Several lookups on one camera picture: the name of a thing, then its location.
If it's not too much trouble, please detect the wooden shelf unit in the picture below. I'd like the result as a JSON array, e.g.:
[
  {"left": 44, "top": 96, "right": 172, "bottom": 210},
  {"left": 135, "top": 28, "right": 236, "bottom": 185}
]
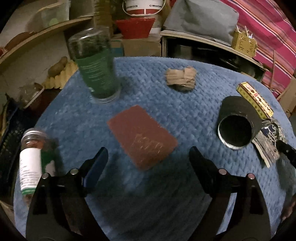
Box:
[{"left": 1, "top": 1, "right": 93, "bottom": 106}]

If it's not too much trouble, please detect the blue textured table cloth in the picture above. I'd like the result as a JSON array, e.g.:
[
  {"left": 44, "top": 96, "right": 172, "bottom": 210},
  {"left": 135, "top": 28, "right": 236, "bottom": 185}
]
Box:
[{"left": 13, "top": 56, "right": 296, "bottom": 241}]

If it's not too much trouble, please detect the white label spice jar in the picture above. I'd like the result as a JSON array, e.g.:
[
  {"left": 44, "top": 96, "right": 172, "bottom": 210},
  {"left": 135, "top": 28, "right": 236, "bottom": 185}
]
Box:
[{"left": 19, "top": 128, "right": 56, "bottom": 203}]

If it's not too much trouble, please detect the red plastic basket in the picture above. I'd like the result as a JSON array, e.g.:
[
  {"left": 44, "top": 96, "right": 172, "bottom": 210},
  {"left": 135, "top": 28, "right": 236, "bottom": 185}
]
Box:
[{"left": 115, "top": 18, "right": 156, "bottom": 39}]

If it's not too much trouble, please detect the yellow rectangular box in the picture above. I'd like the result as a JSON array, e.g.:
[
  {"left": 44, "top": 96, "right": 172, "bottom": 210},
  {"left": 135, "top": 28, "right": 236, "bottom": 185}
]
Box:
[{"left": 237, "top": 82, "right": 274, "bottom": 120}]

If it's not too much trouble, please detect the yellow egg carton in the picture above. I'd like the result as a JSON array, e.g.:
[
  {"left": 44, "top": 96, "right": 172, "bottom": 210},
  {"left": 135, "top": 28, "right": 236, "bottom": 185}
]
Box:
[{"left": 42, "top": 60, "right": 78, "bottom": 89}]

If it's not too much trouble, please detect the crumpled brown cardboard piece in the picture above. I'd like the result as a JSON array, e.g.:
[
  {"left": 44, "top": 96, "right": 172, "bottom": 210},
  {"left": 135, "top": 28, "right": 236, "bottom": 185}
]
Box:
[{"left": 166, "top": 67, "right": 197, "bottom": 91}]

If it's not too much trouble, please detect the yellow utensil holder box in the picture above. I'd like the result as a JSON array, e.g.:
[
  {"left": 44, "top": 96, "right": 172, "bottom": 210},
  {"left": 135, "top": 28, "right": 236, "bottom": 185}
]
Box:
[{"left": 231, "top": 26, "right": 257, "bottom": 58}]

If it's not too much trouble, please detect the black cylindrical tube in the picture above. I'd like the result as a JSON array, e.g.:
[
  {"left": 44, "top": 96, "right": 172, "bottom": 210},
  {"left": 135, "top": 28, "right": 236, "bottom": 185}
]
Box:
[{"left": 217, "top": 96, "right": 262, "bottom": 150}]

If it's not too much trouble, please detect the silver patterned wrapper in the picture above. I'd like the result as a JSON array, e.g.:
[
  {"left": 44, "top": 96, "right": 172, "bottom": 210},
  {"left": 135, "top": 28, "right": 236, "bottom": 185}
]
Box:
[{"left": 251, "top": 118, "right": 287, "bottom": 168}]

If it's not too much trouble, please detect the green label glass jar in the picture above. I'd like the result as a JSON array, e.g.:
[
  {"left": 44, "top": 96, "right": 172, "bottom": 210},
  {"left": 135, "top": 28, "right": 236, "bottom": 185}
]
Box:
[{"left": 68, "top": 26, "right": 121, "bottom": 103}]

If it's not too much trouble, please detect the striped pink red curtain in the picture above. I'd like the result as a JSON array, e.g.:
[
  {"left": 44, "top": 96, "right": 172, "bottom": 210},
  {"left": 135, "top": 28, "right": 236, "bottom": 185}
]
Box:
[{"left": 223, "top": 0, "right": 295, "bottom": 97}]

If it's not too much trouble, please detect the white plastic bucket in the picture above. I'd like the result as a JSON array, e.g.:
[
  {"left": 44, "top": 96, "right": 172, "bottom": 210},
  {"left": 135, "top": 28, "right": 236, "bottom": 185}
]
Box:
[{"left": 122, "top": 0, "right": 166, "bottom": 34}]

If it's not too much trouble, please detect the clear plastic container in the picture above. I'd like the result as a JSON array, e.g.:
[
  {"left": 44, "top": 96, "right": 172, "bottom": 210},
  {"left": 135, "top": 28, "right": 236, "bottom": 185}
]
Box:
[{"left": 36, "top": 1, "right": 71, "bottom": 30}]

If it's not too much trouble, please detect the grey fabric cover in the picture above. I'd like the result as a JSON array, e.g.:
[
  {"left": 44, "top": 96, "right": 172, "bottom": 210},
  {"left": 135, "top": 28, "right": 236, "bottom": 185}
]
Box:
[{"left": 164, "top": 0, "right": 239, "bottom": 46}]

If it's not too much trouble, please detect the dark blue plastic crate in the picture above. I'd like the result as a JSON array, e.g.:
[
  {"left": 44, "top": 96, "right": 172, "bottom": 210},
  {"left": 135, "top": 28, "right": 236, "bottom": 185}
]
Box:
[{"left": 1, "top": 108, "right": 26, "bottom": 198}]

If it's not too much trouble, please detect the low wooden side table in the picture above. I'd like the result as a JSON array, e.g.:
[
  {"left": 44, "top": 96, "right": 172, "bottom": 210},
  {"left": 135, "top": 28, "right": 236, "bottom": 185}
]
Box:
[{"left": 160, "top": 30, "right": 267, "bottom": 82}]

